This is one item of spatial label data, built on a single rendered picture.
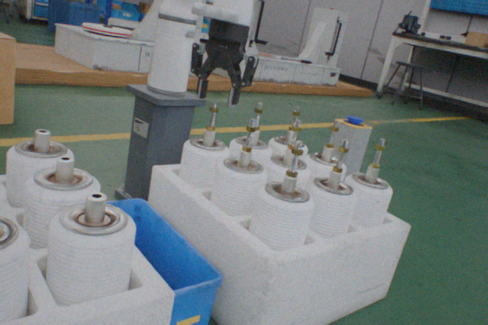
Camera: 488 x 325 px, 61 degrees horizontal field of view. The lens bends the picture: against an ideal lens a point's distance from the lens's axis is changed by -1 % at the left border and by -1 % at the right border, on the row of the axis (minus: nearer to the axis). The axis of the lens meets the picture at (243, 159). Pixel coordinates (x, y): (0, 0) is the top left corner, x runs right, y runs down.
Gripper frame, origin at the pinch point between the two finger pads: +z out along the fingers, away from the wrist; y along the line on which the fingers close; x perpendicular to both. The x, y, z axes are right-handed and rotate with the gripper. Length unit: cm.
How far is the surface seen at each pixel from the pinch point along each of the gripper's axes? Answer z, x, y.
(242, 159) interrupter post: 8.5, 6.3, -10.8
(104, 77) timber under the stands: 30, -110, 135
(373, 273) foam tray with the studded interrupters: 26.5, -6.8, -37.8
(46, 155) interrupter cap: 9.7, 30.8, 10.0
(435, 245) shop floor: 35, -55, -50
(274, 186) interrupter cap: 9.8, 10.0, -19.1
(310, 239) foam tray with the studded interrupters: 18.0, 7.0, -26.7
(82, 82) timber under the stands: 33, -98, 139
